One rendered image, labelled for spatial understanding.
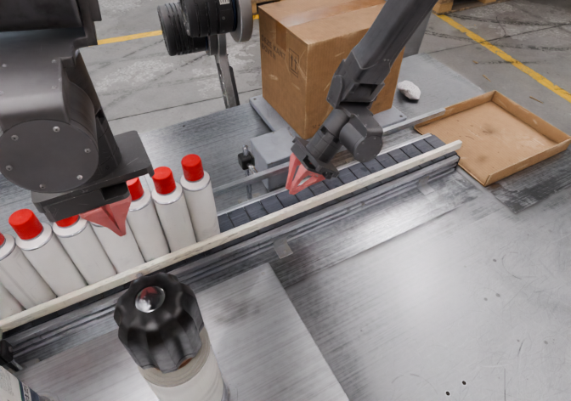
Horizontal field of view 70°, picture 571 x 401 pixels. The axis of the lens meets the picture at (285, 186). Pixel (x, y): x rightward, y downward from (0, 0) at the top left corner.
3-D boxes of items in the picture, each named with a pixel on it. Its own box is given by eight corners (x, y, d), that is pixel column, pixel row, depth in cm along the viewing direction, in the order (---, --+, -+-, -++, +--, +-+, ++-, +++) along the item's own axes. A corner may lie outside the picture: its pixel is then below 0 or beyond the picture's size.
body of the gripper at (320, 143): (314, 173, 76) (338, 142, 74) (289, 143, 82) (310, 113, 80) (335, 180, 81) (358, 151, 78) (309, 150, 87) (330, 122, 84)
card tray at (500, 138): (483, 187, 98) (489, 175, 95) (413, 128, 114) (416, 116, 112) (566, 149, 108) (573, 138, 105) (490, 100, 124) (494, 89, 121)
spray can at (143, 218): (143, 268, 77) (109, 193, 62) (143, 245, 80) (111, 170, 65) (171, 262, 77) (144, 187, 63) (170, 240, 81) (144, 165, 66)
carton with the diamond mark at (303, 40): (303, 141, 107) (308, 44, 88) (262, 97, 122) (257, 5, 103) (392, 108, 118) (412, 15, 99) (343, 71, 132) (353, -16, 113)
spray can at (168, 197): (176, 263, 77) (150, 188, 63) (166, 244, 80) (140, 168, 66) (201, 251, 79) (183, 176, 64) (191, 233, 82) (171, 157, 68)
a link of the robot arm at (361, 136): (373, 74, 76) (334, 71, 72) (409, 102, 68) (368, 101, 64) (353, 129, 83) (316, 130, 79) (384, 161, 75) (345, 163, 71)
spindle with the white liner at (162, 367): (178, 445, 56) (111, 362, 35) (160, 385, 62) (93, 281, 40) (237, 412, 59) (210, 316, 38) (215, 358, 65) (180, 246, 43)
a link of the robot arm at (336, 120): (354, 105, 81) (336, 94, 77) (373, 123, 76) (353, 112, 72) (334, 133, 83) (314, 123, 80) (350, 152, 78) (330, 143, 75)
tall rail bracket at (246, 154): (254, 218, 91) (250, 165, 80) (241, 198, 96) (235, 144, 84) (267, 213, 92) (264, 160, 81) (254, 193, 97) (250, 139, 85)
